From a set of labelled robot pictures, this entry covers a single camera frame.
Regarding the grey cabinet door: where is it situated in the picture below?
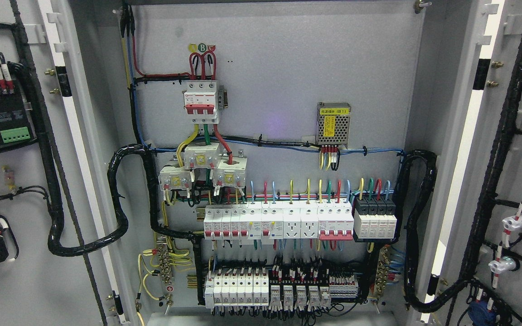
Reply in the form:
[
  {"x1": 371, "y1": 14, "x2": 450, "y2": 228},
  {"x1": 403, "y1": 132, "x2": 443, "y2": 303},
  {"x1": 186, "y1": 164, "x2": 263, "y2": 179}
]
[
  {"x1": 0, "y1": 0, "x2": 119, "y2": 326},
  {"x1": 398, "y1": 0, "x2": 522, "y2": 326}
]

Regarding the white socket breaker row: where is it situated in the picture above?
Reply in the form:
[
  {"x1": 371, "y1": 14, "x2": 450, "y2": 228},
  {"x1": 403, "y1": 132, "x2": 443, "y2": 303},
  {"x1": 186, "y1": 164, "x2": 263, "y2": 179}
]
[{"x1": 203, "y1": 200, "x2": 354, "y2": 245}]

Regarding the metal mesh power supply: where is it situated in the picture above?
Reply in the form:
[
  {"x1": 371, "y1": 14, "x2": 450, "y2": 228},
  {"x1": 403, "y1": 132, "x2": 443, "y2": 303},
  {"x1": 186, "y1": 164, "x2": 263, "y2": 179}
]
[{"x1": 315, "y1": 102, "x2": 352, "y2": 146}]

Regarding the red main circuit breaker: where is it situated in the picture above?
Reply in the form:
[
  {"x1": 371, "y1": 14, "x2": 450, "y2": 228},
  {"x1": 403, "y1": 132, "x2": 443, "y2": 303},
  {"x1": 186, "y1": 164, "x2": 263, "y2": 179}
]
[{"x1": 183, "y1": 80, "x2": 227, "y2": 124}]

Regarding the black white surge protector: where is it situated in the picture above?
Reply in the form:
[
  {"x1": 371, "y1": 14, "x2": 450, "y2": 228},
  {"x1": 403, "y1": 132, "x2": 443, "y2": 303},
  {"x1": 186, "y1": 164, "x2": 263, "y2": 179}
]
[{"x1": 353, "y1": 197, "x2": 398, "y2": 244}]

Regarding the white lower breaker row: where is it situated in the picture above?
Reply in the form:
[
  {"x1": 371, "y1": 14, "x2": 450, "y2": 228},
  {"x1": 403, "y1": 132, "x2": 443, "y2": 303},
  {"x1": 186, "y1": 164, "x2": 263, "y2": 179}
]
[{"x1": 204, "y1": 268, "x2": 270, "y2": 309}]

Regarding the black cable loom right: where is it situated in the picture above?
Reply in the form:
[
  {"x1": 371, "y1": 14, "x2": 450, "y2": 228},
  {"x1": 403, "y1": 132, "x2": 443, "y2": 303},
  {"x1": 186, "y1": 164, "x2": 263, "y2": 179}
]
[{"x1": 397, "y1": 149, "x2": 470, "y2": 313}]

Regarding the black cable loom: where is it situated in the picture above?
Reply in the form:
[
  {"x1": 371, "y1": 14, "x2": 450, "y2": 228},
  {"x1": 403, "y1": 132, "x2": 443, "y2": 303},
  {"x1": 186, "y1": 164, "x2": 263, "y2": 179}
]
[
  {"x1": 397, "y1": 149, "x2": 470, "y2": 313},
  {"x1": 10, "y1": 59, "x2": 205, "y2": 306}
]

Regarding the black cable loom left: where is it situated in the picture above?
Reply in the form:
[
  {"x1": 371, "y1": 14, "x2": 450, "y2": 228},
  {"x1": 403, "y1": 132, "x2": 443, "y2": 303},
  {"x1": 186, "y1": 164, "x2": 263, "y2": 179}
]
[{"x1": 10, "y1": 59, "x2": 205, "y2": 306}]

